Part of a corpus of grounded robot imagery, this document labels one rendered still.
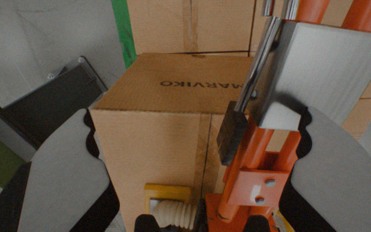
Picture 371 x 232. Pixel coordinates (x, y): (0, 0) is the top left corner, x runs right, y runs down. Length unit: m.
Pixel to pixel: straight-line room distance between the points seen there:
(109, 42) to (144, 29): 0.66
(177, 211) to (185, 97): 0.20
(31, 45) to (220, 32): 1.26
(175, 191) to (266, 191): 0.24
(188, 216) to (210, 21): 0.55
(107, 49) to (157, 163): 1.05
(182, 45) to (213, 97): 0.35
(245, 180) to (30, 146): 0.73
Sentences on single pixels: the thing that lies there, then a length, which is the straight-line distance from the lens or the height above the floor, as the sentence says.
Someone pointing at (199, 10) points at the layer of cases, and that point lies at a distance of 0.65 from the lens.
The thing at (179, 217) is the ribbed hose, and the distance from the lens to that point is 0.35.
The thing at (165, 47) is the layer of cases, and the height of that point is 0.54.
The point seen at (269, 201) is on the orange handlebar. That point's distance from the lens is 0.21.
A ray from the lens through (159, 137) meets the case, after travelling 0.32.
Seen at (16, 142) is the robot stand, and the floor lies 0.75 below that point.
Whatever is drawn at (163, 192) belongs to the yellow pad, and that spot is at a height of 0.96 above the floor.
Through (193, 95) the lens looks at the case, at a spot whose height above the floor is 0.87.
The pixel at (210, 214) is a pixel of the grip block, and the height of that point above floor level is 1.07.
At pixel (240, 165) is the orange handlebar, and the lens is 0.17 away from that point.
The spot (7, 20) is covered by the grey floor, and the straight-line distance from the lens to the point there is 1.63.
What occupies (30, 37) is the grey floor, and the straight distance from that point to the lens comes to 1.57.
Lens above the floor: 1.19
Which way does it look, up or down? 58 degrees down
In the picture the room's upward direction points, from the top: 179 degrees counter-clockwise
